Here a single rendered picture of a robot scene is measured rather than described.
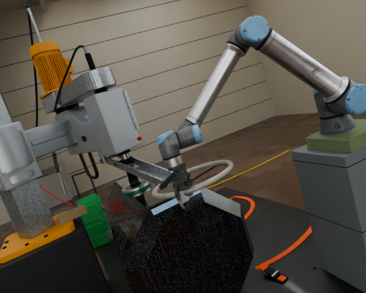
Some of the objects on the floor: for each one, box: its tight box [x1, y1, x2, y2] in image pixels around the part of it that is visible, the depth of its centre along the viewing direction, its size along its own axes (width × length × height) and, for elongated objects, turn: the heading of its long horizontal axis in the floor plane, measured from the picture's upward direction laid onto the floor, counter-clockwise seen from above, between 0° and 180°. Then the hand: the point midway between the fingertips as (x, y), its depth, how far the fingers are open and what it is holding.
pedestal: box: [0, 216, 116, 293], centre depth 226 cm, size 66×66×74 cm
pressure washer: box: [71, 171, 113, 250], centre depth 360 cm, size 35×35×87 cm
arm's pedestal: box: [291, 140, 366, 293], centre depth 182 cm, size 50×50×85 cm
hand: (183, 204), depth 151 cm, fingers closed on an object, 5 cm apart
